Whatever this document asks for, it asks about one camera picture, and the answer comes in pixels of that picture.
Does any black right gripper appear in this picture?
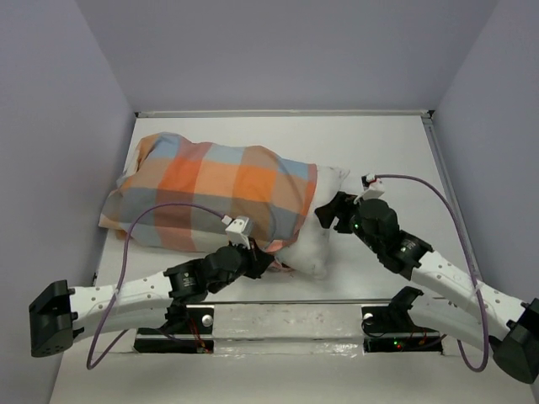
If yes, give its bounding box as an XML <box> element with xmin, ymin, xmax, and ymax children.
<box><xmin>315</xmin><ymin>189</ymin><xmax>381</xmax><ymax>253</ymax></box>

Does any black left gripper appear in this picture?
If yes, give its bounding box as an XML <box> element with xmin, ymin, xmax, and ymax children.
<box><xmin>206</xmin><ymin>236</ymin><xmax>273</xmax><ymax>294</ymax></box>

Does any white pillow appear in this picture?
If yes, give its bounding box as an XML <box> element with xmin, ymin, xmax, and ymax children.
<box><xmin>275</xmin><ymin>166</ymin><xmax>350</xmax><ymax>279</ymax></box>

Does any multicolour checked pillowcase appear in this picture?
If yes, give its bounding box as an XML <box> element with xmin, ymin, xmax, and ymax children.
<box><xmin>99</xmin><ymin>132</ymin><xmax>318</xmax><ymax>255</ymax></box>

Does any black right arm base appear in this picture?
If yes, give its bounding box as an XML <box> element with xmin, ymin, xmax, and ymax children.
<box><xmin>360</xmin><ymin>286</ymin><xmax>443</xmax><ymax>354</ymax></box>

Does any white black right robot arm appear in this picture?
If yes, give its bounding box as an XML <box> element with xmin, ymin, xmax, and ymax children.
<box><xmin>315</xmin><ymin>192</ymin><xmax>538</xmax><ymax>385</ymax></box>

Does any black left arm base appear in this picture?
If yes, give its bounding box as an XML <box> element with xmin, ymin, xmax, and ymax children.
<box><xmin>133</xmin><ymin>304</ymin><xmax>215</xmax><ymax>354</ymax></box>

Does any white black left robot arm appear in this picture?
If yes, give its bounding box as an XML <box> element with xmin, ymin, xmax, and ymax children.
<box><xmin>29</xmin><ymin>244</ymin><xmax>274</xmax><ymax>358</ymax></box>

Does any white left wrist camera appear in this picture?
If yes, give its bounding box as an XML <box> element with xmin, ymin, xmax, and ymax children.
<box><xmin>221</xmin><ymin>215</ymin><xmax>253</xmax><ymax>250</ymax></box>

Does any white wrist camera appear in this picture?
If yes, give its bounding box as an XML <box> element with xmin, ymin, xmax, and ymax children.
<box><xmin>354</xmin><ymin>173</ymin><xmax>385</xmax><ymax>205</ymax></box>
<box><xmin>221</xmin><ymin>215</ymin><xmax>253</xmax><ymax>250</ymax></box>

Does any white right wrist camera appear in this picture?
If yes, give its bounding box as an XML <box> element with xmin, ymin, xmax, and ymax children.
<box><xmin>354</xmin><ymin>173</ymin><xmax>385</xmax><ymax>205</ymax></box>

